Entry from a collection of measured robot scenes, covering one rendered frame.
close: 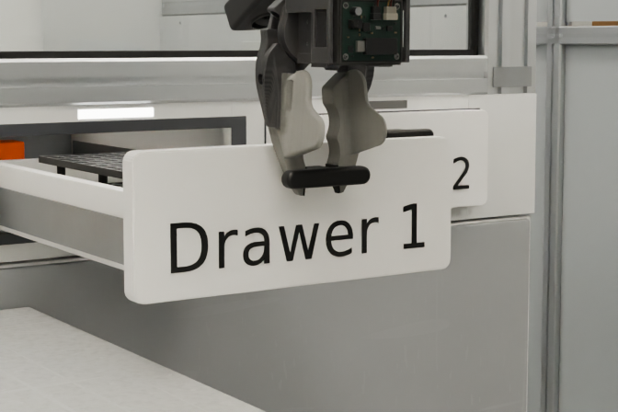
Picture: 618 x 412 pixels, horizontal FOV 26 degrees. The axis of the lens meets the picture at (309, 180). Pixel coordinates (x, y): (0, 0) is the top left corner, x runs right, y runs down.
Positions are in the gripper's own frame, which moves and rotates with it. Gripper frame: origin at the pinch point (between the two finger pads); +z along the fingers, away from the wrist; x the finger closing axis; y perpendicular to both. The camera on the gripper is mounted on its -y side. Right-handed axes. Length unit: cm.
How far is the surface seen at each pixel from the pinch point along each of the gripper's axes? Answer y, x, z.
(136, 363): -7.1, -11.6, 14.5
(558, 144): -131, 150, 13
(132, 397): 1.7, -16.2, 14.5
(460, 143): -33, 42, 1
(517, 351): -35, 53, 27
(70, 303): -35.1, -5.2, 15.2
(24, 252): -35.1, -9.7, 9.8
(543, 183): -137, 151, 22
